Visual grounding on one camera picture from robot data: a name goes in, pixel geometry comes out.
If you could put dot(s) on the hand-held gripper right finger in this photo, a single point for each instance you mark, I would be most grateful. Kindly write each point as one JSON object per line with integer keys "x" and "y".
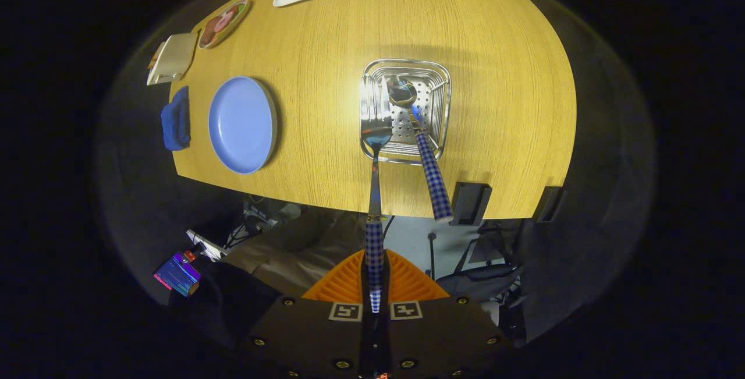
{"x": 442, "y": 338}

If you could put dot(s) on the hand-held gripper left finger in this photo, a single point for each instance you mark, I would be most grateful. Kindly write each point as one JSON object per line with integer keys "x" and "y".
{"x": 308, "y": 338}

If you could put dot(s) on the dark chair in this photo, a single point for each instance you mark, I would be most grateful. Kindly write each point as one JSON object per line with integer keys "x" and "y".
{"x": 477, "y": 279}

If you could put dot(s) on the person's beige trousers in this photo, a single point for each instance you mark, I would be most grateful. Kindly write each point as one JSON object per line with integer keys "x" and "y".
{"x": 297, "y": 257}

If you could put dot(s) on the white object under table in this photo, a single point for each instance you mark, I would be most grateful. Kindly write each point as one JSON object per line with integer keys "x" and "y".
{"x": 206, "y": 245}

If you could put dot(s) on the device with colourful screen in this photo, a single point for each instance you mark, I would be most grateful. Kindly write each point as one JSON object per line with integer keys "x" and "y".
{"x": 176, "y": 274}

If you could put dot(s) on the blue plate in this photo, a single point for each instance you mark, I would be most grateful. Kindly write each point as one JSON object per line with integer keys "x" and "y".
{"x": 241, "y": 126}

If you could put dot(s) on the blue folded cloth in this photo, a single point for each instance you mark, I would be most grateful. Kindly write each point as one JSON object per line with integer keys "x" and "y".
{"x": 176, "y": 120}

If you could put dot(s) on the white toaster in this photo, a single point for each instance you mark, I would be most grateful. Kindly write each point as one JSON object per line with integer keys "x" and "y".
{"x": 174, "y": 57}

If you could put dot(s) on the plate of food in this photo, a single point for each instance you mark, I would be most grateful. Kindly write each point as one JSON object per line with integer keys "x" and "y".
{"x": 223, "y": 24}

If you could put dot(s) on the black table bracket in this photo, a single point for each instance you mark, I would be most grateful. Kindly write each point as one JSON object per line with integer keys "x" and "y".
{"x": 470, "y": 204}
{"x": 548, "y": 204}

